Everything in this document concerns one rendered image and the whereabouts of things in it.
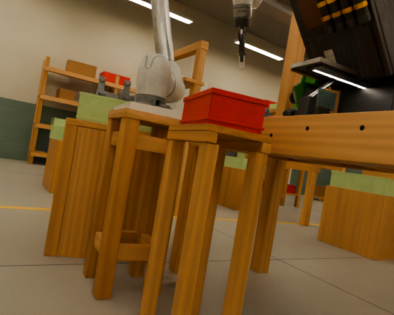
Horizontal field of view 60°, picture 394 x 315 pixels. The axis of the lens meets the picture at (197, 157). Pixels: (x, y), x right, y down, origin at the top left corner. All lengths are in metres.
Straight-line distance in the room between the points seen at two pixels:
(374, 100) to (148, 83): 1.00
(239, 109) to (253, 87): 9.62
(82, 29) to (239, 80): 4.59
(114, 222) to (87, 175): 0.57
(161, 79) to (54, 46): 6.85
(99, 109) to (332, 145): 1.44
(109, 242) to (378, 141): 1.12
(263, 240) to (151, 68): 1.32
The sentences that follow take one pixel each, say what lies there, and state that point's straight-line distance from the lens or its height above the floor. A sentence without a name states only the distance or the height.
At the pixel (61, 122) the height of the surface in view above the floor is 0.93.
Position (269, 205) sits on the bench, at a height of 0.45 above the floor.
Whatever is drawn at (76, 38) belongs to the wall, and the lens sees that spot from 8.58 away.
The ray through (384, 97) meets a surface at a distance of 1.59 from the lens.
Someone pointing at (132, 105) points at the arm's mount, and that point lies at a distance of 1.56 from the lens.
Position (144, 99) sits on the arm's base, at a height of 0.92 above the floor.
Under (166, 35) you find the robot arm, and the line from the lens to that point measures 1.98.
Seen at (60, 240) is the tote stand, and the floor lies 0.09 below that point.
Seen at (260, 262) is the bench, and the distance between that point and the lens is 2.38.
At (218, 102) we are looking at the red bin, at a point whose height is 0.88.
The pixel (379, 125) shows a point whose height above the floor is 0.86.
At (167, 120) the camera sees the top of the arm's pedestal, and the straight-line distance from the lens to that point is 1.59.
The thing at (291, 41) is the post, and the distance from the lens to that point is 2.49.
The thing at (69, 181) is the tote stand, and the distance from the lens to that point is 2.07.
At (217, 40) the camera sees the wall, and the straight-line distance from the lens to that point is 10.17.
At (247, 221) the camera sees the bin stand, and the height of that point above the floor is 0.50.
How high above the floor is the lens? 0.69
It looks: level
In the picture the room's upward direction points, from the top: 9 degrees clockwise
